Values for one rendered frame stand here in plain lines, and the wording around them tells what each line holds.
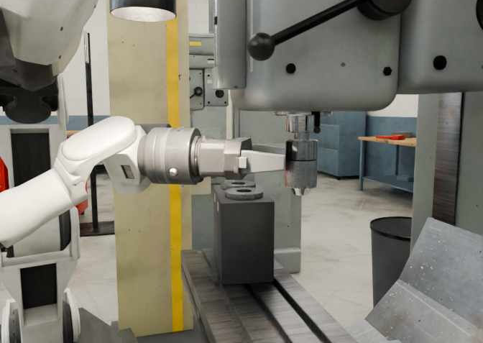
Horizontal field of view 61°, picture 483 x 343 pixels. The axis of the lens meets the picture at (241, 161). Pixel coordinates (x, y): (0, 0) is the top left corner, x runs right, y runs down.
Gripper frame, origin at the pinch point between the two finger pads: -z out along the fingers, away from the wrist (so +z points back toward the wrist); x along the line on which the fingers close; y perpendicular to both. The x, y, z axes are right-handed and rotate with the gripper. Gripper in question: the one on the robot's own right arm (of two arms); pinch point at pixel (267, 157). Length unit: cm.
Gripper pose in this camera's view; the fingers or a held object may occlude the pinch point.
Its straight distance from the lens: 62.1
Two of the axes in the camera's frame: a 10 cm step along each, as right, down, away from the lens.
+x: 1.6, -1.2, 9.8
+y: 0.0, 9.9, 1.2
